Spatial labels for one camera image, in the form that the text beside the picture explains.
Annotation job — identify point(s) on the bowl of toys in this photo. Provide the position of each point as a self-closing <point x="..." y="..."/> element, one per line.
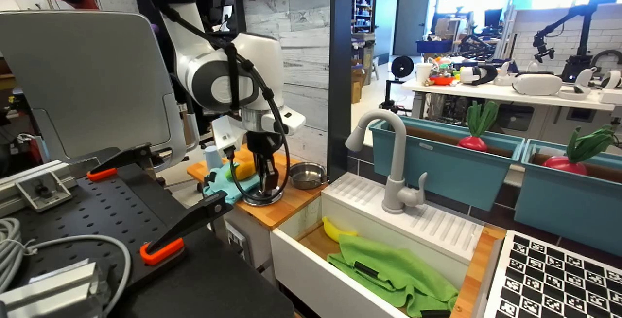
<point x="441" y="76"/>

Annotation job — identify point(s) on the aluminium profile bar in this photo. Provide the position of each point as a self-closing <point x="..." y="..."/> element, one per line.
<point x="53" y="286"/>

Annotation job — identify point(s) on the light blue cup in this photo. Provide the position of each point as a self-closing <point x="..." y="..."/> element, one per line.
<point x="212" y="157"/>

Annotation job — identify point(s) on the white table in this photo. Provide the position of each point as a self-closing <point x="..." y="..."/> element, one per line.
<point x="491" y="92"/>

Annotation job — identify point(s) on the grey monitor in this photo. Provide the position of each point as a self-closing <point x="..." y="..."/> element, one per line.
<point x="87" y="79"/>

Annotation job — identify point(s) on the shelf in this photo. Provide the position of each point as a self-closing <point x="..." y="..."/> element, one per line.
<point x="363" y="11"/>

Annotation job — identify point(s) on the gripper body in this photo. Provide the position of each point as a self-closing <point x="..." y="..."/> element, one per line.
<point x="264" y="143"/>

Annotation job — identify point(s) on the aluminium bracket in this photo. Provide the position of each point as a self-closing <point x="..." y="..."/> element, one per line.
<point x="39" y="186"/>

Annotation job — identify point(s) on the white headset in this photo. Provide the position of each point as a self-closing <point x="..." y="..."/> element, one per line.
<point x="476" y="74"/>
<point x="537" y="83"/>

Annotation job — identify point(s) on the black and white calibration board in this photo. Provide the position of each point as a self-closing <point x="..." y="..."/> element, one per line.
<point x="554" y="279"/>

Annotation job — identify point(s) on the blue bin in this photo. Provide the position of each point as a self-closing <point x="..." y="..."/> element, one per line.
<point x="434" y="46"/>

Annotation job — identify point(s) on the teal planter box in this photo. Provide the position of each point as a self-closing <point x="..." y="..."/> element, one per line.
<point x="563" y="206"/>
<point x="437" y="167"/>

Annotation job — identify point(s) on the white sink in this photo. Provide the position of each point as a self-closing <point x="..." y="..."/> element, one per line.
<point x="369" y="201"/>

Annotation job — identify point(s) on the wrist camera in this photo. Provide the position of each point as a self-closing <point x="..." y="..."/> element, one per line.
<point x="227" y="134"/>

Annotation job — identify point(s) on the white socket plate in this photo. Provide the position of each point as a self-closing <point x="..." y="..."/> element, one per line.
<point x="238" y="240"/>

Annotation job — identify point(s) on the silver pot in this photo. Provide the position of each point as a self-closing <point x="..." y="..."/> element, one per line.
<point x="307" y="176"/>

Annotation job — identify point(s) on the grey tap lever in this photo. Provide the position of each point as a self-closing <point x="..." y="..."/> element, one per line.
<point x="419" y="189"/>

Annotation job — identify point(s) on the black clamp with orange tip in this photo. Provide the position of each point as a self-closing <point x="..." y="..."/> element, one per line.
<point x="187" y="220"/>
<point x="124" y="158"/>

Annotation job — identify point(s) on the stack of cardboard boxes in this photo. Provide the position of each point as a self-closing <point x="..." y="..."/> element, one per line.
<point x="357" y="84"/>

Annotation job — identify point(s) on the yellow toy banana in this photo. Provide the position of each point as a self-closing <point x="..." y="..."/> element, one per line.
<point x="335" y="231"/>

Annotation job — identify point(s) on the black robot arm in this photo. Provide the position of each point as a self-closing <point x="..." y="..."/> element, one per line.
<point x="580" y="31"/>

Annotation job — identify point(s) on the toy kitchen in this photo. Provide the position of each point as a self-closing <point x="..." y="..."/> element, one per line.
<point x="291" y="206"/>

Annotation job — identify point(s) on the grey door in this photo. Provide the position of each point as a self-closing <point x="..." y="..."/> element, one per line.
<point x="412" y="14"/>

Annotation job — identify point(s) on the toy radish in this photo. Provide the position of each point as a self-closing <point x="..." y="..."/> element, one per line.
<point x="566" y="163"/>
<point x="474" y="140"/>

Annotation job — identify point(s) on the white cup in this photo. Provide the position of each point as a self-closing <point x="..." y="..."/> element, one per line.
<point x="423" y="72"/>

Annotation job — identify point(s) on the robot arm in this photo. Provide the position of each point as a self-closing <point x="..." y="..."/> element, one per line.
<point x="214" y="72"/>

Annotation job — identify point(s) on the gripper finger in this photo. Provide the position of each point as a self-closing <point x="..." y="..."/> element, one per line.
<point x="260" y="174"/>
<point x="273" y="177"/>

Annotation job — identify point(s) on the grey tap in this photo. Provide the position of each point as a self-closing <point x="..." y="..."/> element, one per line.
<point x="397" y="162"/>

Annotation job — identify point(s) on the silver pot lid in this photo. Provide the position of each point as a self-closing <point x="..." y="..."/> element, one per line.
<point x="257" y="201"/>

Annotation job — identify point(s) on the green cloth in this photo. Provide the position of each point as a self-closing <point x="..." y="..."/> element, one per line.
<point x="393" y="274"/>

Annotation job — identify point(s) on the teal cloth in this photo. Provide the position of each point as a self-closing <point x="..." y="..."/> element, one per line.
<point x="223" y="184"/>

